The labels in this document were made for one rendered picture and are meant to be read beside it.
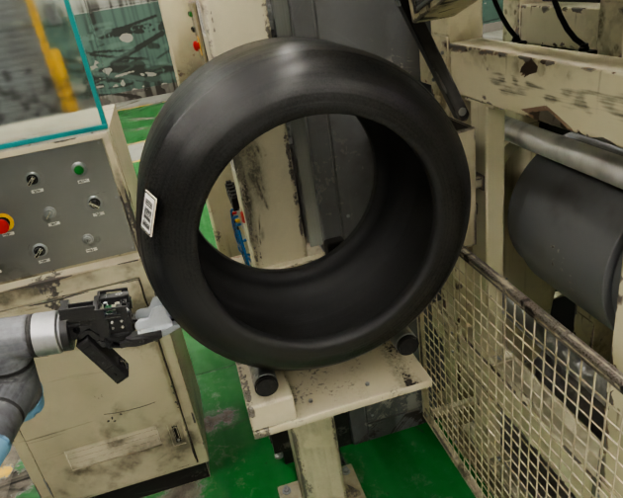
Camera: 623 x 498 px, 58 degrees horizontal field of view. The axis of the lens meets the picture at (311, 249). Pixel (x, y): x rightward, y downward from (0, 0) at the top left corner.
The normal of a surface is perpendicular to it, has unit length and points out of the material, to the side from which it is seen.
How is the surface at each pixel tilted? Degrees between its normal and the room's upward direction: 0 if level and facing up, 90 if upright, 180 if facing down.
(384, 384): 0
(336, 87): 79
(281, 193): 90
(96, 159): 90
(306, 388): 0
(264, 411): 90
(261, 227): 90
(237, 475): 0
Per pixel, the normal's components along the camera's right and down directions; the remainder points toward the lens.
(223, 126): 0.14, 0.28
